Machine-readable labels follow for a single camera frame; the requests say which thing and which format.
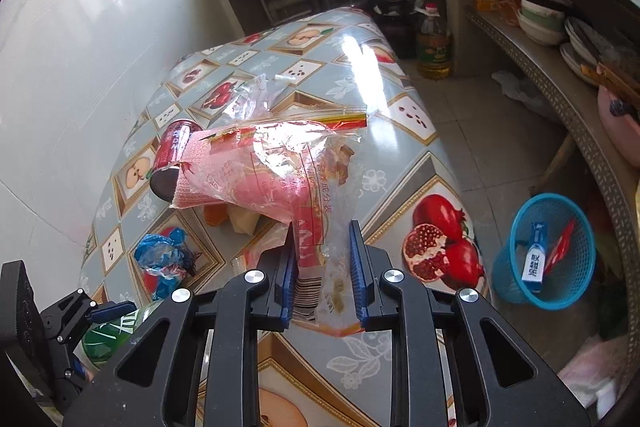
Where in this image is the blue plastic basket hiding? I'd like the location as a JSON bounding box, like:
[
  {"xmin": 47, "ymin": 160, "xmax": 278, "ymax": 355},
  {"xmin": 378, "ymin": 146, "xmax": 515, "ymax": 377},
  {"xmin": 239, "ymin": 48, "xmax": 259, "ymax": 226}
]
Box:
[{"xmin": 491, "ymin": 193, "xmax": 597, "ymax": 312}]

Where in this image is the red drink can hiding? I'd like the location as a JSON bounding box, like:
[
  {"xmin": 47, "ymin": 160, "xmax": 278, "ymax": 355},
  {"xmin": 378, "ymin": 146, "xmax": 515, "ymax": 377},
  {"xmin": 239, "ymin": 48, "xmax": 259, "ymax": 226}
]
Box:
[{"xmin": 150, "ymin": 119, "xmax": 205, "ymax": 202}]

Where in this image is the green plastic bottle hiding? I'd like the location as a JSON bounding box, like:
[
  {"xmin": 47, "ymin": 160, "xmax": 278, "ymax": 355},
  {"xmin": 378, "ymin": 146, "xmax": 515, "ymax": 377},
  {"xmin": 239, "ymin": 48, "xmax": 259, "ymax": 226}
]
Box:
[{"xmin": 81, "ymin": 299, "xmax": 166, "ymax": 365}]

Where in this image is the white crumpled plastic bag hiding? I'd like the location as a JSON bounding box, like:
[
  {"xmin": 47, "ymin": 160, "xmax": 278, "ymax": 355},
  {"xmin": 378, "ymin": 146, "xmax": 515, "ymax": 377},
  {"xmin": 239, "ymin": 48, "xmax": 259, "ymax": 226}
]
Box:
[{"xmin": 492, "ymin": 71, "xmax": 561, "ymax": 120}]

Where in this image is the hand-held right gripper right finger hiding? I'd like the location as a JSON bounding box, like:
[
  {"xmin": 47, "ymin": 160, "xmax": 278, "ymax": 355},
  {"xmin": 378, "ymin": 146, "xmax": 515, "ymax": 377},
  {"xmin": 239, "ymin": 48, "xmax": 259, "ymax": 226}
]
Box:
[{"xmin": 348, "ymin": 219, "xmax": 586, "ymax": 427}]

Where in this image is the patterned edge shelf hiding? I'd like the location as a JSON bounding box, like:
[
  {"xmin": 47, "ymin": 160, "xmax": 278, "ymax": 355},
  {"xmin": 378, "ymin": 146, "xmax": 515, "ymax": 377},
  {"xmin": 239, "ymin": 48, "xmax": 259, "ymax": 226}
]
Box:
[{"xmin": 465, "ymin": 4, "xmax": 640, "ymax": 323}]

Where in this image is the dark ceramic jar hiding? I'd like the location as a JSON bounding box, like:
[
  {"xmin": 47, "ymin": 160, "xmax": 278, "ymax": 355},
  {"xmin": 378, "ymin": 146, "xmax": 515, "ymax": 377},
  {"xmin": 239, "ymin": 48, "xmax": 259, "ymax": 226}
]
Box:
[{"xmin": 372, "ymin": 0, "xmax": 418, "ymax": 60}]

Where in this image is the stack of bowls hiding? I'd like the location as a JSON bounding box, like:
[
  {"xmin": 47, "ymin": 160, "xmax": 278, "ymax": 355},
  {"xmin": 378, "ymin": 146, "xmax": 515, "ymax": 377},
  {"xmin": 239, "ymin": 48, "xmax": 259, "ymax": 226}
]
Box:
[{"xmin": 517, "ymin": 0, "xmax": 568, "ymax": 46}]

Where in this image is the cooking oil bottle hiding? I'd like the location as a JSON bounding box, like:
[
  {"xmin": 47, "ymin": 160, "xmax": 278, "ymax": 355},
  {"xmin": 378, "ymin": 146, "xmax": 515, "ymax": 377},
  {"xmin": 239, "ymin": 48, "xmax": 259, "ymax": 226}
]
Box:
[{"xmin": 415, "ymin": 2, "xmax": 453, "ymax": 80}]

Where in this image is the pink plastic basin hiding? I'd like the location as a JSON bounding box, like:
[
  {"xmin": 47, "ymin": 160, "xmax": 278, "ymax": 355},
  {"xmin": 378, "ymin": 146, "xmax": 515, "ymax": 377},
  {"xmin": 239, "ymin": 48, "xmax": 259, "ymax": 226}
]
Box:
[{"xmin": 597, "ymin": 84, "xmax": 640, "ymax": 158}]

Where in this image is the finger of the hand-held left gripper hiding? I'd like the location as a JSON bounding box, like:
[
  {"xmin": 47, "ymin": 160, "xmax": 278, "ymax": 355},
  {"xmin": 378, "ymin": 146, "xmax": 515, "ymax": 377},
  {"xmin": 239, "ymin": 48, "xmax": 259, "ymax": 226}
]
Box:
[{"xmin": 85, "ymin": 301, "xmax": 138, "ymax": 324}]

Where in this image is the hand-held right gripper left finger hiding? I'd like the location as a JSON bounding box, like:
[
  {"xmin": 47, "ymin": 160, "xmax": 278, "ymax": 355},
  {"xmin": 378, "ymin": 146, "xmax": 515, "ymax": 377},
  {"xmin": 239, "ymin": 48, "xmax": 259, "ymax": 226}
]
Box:
[{"xmin": 62, "ymin": 221, "xmax": 301, "ymax": 427}]

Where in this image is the blue wrapper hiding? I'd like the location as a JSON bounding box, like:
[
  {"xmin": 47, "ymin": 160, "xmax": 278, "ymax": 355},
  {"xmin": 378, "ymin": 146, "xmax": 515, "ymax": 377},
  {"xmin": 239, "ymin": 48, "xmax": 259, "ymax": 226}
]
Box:
[{"xmin": 134, "ymin": 227, "xmax": 197, "ymax": 301}]

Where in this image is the stack of plates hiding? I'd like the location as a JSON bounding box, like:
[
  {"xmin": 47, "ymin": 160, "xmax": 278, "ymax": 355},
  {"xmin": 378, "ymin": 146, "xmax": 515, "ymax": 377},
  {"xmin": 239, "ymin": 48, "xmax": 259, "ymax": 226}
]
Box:
[{"xmin": 560, "ymin": 17, "xmax": 608, "ymax": 82}]

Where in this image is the red sachet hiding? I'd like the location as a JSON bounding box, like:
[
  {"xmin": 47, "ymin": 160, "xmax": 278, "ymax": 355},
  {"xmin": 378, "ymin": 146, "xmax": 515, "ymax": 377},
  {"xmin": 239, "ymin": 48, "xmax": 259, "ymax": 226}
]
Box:
[{"xmin": 542, "ymin": 219, "xmax": 576, "ymax": 277}]

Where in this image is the red snack bag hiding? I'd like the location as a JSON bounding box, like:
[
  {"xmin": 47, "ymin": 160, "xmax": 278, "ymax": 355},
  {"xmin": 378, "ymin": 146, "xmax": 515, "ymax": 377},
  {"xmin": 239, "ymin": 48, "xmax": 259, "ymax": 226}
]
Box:
[{"xmin": 170, "ymin": 109, "xmax": 368, "ymax": 338}]

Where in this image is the clear zip plastic bag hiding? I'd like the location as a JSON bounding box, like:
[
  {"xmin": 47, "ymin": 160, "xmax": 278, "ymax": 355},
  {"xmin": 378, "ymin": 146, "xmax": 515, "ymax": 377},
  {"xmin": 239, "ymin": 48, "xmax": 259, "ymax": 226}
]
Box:
[{"xmin": 220, "ymin": 73, "xmax": 281, "ymax": 124}]

